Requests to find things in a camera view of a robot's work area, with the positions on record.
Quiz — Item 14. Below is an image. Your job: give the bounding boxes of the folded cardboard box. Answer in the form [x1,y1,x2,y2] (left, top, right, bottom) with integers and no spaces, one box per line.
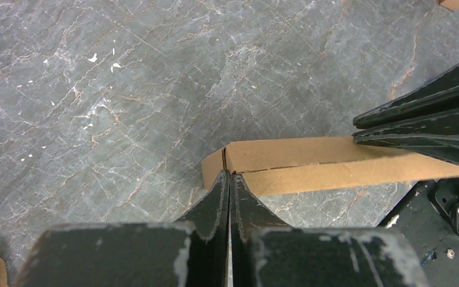
[438,0,459,11]

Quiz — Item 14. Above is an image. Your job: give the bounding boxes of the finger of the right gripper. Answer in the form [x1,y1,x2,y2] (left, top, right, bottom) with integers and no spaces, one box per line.
[353,63,459,129]
[353,108,459,166]

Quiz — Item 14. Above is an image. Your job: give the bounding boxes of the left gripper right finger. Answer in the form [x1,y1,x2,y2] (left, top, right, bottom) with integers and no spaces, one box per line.
[230,174,429,286]

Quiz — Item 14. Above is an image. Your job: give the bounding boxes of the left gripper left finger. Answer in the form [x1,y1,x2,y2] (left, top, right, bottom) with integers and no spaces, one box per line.
[16,170,230,286]

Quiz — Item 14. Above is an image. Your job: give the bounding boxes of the cardboard box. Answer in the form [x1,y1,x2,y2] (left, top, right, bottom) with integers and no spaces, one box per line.
[438,0,459,11]
[201,136,459,196]

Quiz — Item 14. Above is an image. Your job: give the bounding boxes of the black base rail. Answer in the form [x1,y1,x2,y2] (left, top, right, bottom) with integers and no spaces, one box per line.
[379,178,459,286]

